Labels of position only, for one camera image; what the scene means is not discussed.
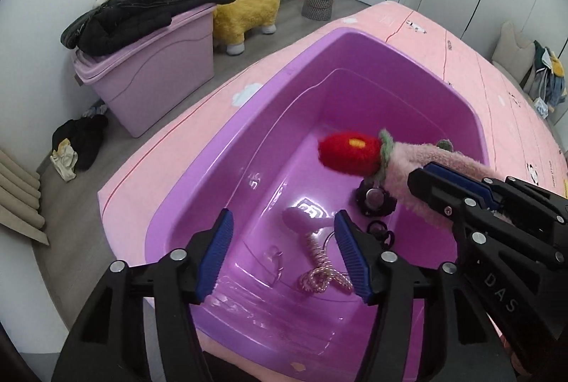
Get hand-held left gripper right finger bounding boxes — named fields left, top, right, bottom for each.
left=334, top=209, right=518, bottom=382

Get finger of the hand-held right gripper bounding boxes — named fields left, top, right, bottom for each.
left=488, top=176, right=568, bottom=238
left=407, top=162, right=568, bottom=265

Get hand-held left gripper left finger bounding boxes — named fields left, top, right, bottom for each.
left=51, top=208, right=234, bottom=382

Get pearl hair claw clip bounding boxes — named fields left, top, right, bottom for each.
left=296, top=231, right=356, bottom=293

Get black bow hair tie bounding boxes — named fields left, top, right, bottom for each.
left=366, top=220, right=395, bottom=247

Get black dotted ribbon keyring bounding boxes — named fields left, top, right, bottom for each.
left=322, top=180, right=397, bottom=259

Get pink fuzzy strawberry headband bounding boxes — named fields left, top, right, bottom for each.
left=318, top=129, right=507, bottom=229

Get purple plastic bin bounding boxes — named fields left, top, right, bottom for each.
left=148, top=27, right=486, bottom=382

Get beige cushion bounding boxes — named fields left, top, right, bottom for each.
left=492, top=21, right=537, bottom=90

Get pink panda print bedsheet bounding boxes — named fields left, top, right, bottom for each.
left=98, top=1, right=568, bottom=382

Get black clothing heap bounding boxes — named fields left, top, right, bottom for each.
left=52, top=115, right=109, bottom=172

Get cream crumpled cloth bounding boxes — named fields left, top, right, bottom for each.
left=50, top=138, right=81, bottom=182

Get lilac lidded storage box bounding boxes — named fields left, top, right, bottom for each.
left=73, top=5, right=214, bottom=139

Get beige padded steps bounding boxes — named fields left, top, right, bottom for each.
left=0, top=149, right=49, bottom=247

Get grey woven basket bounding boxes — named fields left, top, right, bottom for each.
left=302, top=0, right=335, bottom=21

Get black puffer jacket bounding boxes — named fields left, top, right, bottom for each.
left=61, top=0, right=237, bottom=57

